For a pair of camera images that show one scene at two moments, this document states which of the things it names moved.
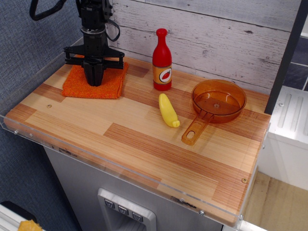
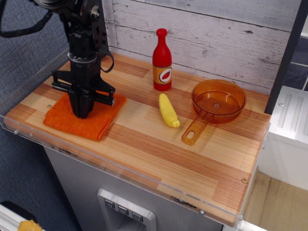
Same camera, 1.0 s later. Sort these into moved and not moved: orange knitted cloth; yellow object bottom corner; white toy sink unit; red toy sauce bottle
Moved: orange knitted cloth
Not moved: white toy sink unit; yellow object bottom corner; red toy sauce bottle
